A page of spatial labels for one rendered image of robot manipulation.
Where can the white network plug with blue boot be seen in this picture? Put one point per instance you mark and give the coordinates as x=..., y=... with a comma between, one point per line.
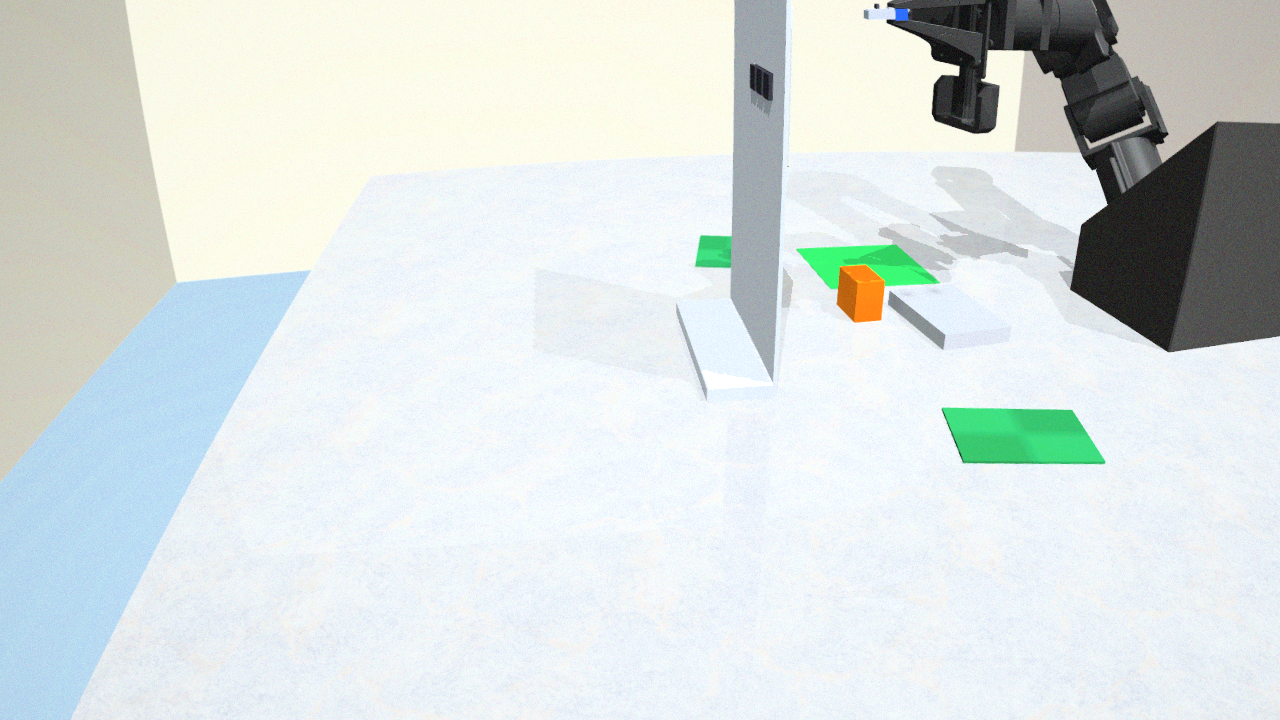
x=886, y=13

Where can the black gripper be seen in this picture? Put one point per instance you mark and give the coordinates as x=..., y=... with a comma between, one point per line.
x=966, y=102

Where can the orange block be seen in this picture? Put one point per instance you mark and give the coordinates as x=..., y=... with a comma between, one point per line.
x=860, y=293

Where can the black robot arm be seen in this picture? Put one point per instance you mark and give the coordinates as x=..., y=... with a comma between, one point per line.
x=1102, y=98

